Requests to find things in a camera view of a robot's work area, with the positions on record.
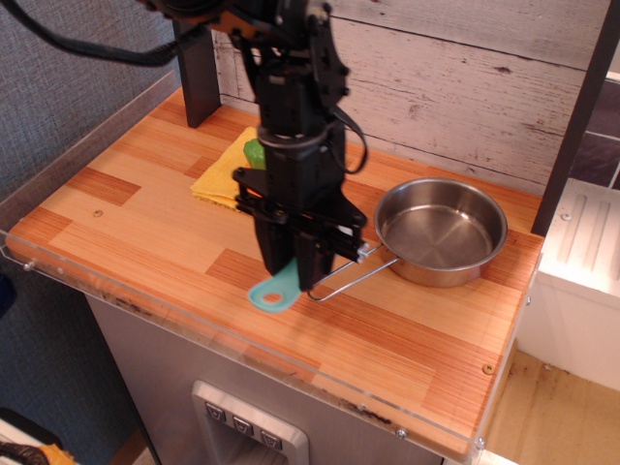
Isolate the dark left shelf post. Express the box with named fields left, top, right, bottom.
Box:
left=177, top=29, right=222, bottom=128

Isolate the dark shelf post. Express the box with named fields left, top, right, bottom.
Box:
left=177, top=29, right=222, bottom=128
left=531, top=0, right=619, bottom=236

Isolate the silver dispenser panel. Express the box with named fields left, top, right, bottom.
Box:
left=192, top=380, right=310, bottom=464

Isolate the white toy sink unit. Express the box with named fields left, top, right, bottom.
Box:
left=516, top=179, right=619, bottom=389

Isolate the yellow folded cloth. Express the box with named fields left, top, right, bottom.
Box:
left=191, top=127, right=257, bottom=210

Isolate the clear acrylic table guard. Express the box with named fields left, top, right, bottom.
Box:
left=7, top=225, right=542, bottom=461

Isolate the orange object bottom left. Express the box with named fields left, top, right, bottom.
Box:
left=39, top=444, right=77, bottom=465

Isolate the teal dish brush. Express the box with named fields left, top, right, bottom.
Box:
left=248, top=259, right=301, bottom=314

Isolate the stainless steel pot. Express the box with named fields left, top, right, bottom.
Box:
left=307, top=177, right=509, bottom=302

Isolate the grey toy fridge cabinet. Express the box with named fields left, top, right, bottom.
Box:
left=88, top=297, right=443, bottom=464

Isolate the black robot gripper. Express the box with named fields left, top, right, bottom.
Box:
left=232, top=120, right=366, bottom=291

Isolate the dark right shelf post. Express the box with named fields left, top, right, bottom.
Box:
left=531, top=0, right=619, bottom=236

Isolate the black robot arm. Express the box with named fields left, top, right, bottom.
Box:
left=147, top=1, right=366, bottom=291

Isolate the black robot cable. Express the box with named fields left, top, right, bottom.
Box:
left=0, top=0, right=209, bottom=68

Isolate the orange toy carrot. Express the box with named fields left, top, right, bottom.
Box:
left=243, top=139, right=266, bottom=171

